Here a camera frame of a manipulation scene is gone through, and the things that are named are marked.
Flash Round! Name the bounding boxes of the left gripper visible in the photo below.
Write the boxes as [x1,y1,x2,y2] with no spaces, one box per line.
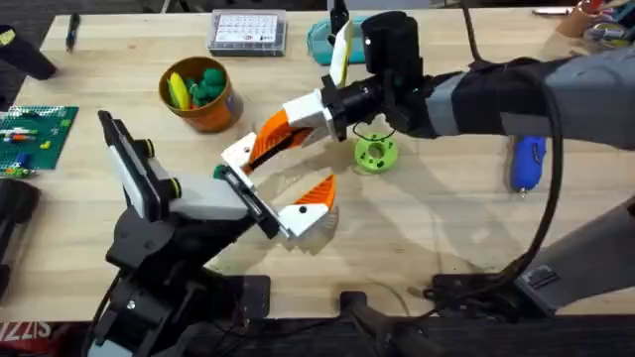
[106,132,339,279]

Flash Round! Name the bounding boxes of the blue electric screwdriver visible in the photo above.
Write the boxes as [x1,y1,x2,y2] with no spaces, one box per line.
[509,135,548,195]

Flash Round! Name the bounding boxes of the teal tape dispenser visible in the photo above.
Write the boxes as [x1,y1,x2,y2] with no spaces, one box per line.
[306,14,369,67]

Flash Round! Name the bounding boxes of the right wrist upright plate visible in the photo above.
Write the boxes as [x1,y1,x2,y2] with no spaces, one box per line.
[328,19,355,89]

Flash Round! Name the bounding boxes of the wrist upright plate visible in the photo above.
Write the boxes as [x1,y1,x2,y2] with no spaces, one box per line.
[328,19,355,89]
[97,109,163,223]

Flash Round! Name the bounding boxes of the green disc with holes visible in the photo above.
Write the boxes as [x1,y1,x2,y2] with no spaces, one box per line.
[352,132,400,176]

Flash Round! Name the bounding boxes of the orange tub with toys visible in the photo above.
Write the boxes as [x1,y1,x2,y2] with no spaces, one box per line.
[158,56,245,135]

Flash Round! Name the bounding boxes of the clear plastic parts box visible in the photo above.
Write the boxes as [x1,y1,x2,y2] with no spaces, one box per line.
[206,8,289,58]

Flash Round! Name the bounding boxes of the left wrist upright plate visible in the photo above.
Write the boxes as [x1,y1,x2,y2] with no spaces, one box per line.
[97,109,163,223]

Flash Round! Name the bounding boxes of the green board with blocks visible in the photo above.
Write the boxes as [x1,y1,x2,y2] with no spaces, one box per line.
[0,104,80,180]

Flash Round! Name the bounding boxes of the black pen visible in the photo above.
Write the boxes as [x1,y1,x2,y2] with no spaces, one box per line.
[64,11,82,54]

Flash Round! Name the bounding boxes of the black case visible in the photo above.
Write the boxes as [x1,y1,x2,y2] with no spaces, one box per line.
[0,178,42,300]

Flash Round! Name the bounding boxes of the heap of cups and tape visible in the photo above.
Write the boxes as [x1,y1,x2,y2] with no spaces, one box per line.
[531,0,635,50]

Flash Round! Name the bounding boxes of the thin black wire loop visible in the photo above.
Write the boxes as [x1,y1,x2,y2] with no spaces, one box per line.
[352,120,398,144]

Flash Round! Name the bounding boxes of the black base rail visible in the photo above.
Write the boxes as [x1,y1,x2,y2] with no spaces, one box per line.
[83,274,635,357]

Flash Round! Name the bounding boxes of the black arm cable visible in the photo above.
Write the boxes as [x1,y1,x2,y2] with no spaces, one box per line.
[458,0,566,303]

